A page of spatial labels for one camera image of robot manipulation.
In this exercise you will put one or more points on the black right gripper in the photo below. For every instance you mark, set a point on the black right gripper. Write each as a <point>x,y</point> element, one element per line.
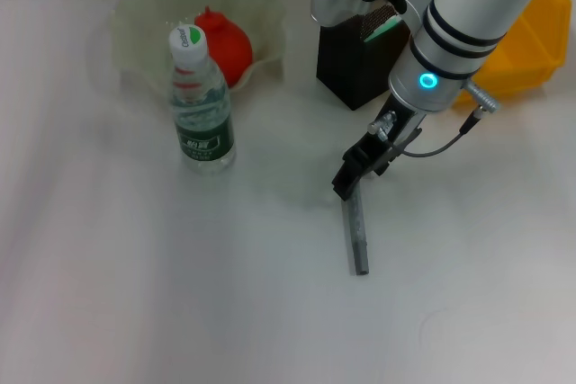
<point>391,132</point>

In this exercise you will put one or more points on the grey pen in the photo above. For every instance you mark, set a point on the grey pen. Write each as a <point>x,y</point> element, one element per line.
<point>357,235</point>

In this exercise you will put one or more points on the black mesh pen holder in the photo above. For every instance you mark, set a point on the black mesh pen holder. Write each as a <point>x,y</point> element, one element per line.
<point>351,69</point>

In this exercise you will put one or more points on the green pen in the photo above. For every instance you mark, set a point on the green pen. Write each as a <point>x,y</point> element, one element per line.
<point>381,29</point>

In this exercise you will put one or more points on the clear green-label water bottle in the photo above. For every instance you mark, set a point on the clear green-label water bottle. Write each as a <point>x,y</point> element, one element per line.
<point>202,123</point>

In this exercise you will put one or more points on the red-orange fruit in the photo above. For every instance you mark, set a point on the red-orange fruit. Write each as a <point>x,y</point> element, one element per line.
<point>234,51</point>

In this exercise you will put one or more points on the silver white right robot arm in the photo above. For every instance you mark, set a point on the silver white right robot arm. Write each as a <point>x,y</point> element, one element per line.
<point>463,20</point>

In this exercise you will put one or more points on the pale green glass fruit bowl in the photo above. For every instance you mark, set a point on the pale green glass fruit bowl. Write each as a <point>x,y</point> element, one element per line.
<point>144,20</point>

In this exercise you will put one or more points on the short silver plug connector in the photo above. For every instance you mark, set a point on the short silver plug connector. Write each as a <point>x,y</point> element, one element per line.
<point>382,124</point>

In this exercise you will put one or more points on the yellow plastic bin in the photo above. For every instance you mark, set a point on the yellow plastic bin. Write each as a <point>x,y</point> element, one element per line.
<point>526,56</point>

